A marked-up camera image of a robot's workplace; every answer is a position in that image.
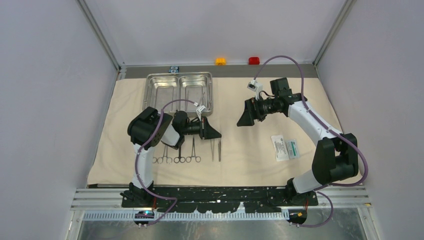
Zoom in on small blue owl toy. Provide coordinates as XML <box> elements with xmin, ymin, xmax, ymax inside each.
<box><xmin>168</xmin><ymin>66</ymin><xmax>180</xmax><ymax>74</ymax></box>

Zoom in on steel tweezers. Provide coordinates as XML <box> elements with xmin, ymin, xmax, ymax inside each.
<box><xmin>210</xmin><ymin>139</ymin><xmax>215</xmax><ymax>161</ymax></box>
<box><xmin>198</xmin><ymin>92</ymin><xmax>205</xmax><ymax>105</ymax></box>
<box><xmin>218</xmin><ymin>138</ymin><xmax>222</xmax><ymax>162</ymax></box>

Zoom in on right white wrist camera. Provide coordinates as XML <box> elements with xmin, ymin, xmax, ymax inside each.
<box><xmin>247</xmin><ymin>79</ymin><xmax>263</xmax><ymax>100</ymax></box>

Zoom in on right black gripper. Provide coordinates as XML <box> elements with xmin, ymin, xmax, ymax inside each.
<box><xmin>237</xmin><ymin>94</ymin><xmax>279</xmax><ymax>127</ymax></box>

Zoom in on wire mesh steel basket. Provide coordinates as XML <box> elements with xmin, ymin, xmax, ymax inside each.
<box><xmin>142</xmin><ymin>71</ymin><xmax>214</xmax><ymax>117</ymax></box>

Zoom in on green white packet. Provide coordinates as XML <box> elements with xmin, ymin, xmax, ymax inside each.
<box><xmin>285</xmin><ymin>139</ymin><xmax>300</xmax><ymax>159</ymax></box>

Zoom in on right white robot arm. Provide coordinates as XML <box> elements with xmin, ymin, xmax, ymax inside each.
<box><xmin>236</xmin><ymin>77</ymin><xmax>359</xmax><ymax>205</ymax></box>

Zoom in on right steel tray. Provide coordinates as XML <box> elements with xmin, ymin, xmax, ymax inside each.
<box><xmin>178</xmin><ymin>73</ymin><xmax>213</xmax><ymax>115</ymax></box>

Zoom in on left steel tray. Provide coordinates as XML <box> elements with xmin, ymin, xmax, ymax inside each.
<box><xmin>142</xmin><ymin>73</ymin><xmax>179</xmax><ymax>111</ymax></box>

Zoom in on steel tray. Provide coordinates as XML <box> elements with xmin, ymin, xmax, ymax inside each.
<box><xmin>142</xmin><ymin>73</ymin><xmax>179</xmax><ymax>111</ymax></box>
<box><xmin>178</xmin><ymin>73</ymin><xmax>213</xmax><ymax>115</ymax></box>

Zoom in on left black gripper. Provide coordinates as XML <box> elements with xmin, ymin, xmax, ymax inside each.
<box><xmin>181</xmin><ymin>115</ymin><xmax>222</xmax><ymax>139</ymax></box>

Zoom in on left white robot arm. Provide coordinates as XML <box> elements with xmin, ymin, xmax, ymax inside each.
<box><xmin>120</xmin><ymin>107</ymin><xmax>222</xmax><ymax>208</ymax></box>

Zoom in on long steel forceps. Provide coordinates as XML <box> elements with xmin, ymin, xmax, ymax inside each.
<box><xmin>155</xmin><ymin>145</ymin><xmax>173</xmax><ymax>164</ymax></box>

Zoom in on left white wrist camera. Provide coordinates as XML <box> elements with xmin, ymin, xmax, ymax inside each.
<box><xmin>194</xmin><ymin>102</ymin><xmax>207</xmax><ymax>120</ymax></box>

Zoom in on short steel scissors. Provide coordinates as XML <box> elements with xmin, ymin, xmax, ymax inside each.
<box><xmin>173</xmin><ymin>147</ymin><xmax>186</xmax><ymax>164</ymax></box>

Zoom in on red button block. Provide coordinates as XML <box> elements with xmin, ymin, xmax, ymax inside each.
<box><xmin>248</xmin><ymin>56</ymin><xmax>261</xmax><ymax>65</ymax></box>

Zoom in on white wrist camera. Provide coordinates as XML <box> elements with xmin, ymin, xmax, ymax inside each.
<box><xmin>194</xmin><ymin>102</ymin><xmax>207</xmax><ymax>120</ymax></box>
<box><xmin>247</xmin><ymin>79</ymin><xmax>263</xmax><ymax>100</ymax></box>

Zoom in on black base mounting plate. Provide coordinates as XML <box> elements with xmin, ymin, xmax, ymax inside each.
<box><xmin>120</xmin><ymin>186</ymin><xmax>318</xmax><ymax>214</ymax></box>

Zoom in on yellow button block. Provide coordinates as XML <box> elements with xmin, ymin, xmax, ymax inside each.
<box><xmin>214</xmin><ymin>57</ymin><xmax>227</xmax><ymax>66</ymax></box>

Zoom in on white sterile pouch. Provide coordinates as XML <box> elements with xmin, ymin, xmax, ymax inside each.
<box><xmin>270</xmin><ymin>135</ymin><xmax>290</xmax><ymax>162</ymax></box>

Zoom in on beige cloth wrap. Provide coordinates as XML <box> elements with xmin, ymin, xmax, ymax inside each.
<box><xmin>87</xmin><ymin>76</ymin><xmax>366</xmax><ymax>187</ymax></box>

